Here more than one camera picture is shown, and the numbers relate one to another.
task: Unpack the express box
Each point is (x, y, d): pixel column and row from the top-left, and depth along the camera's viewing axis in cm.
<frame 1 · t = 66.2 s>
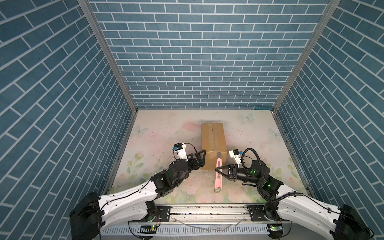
left hand: (202, 154, 75), fingers open
right hand: (215, 170, 69), fingers closed
brown cardboard express box: (213, 141, 82), point 20 cm above the table
pink utility knife: (218, 178, 69), point 19 cm above the table

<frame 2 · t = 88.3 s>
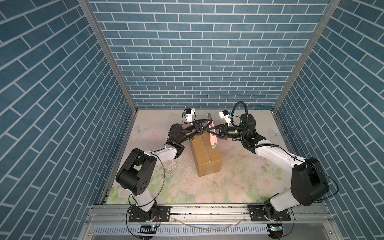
left hand: (212, 123, 74), fingers closed
right hand: (207, 130, 73), fingers closed
brown cardboard express box: (208, 160, 77), point 17 cm above the table
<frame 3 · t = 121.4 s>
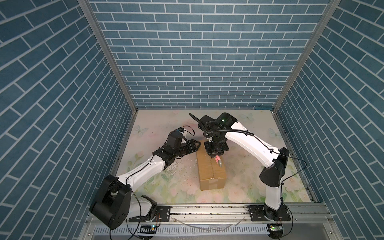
left hand: (198, 145, 83), fingers open
right hand: (208, 155, 74), fingers closed
pink utility knife: (218, 160, 67), point 27 cm above the table
the other named things where they were.

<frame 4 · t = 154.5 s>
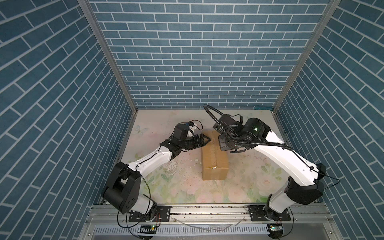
left hand: (206, 141, 82), fingers open
right hand: (220, 141, 68), fingers closed
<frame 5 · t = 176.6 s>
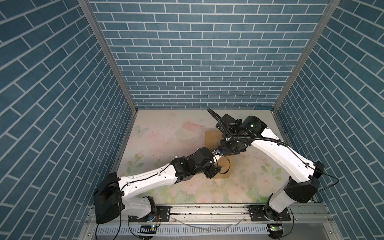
left hand: (217, 163, 75), fingers open
right hand: (222, 151, 70), fingers closed
